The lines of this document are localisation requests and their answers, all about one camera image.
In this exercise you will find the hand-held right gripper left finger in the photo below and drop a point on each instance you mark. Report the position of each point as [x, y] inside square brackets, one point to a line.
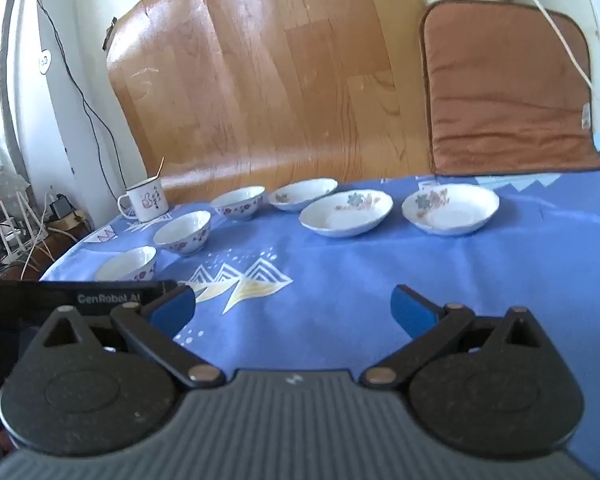
[172, 310]

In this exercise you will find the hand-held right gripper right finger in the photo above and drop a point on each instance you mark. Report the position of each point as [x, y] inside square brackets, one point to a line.
[412, 310]

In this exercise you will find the white floral bowl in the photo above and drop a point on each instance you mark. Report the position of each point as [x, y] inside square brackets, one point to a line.
[127, 262]
[182, 232]
[237, 202]

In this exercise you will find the small white floral plate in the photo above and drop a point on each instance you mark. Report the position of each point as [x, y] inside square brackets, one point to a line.
[302, 194]

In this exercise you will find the blue printed tablecloth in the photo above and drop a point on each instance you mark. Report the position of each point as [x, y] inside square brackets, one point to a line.
[330, 270]

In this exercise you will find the black power adapter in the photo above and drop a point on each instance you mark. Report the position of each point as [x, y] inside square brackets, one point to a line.
[61, 206]

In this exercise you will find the white enamel mug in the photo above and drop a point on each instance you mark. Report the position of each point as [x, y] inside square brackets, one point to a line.
[147, 202]

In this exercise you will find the thin stick in mug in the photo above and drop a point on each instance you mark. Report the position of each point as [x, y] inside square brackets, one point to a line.
[160, 167]

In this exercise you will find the brown cushion mat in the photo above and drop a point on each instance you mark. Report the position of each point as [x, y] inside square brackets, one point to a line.
[505, 85]

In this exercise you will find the wood-pattern vinyl sheet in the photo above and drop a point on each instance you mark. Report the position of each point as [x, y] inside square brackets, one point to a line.
[280, 85]

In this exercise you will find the black tape strip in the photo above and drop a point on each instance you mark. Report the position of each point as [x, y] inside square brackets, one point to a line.
[110, 35]

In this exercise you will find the round white wall hook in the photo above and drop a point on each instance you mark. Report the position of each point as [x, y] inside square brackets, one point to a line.
[44, 62]

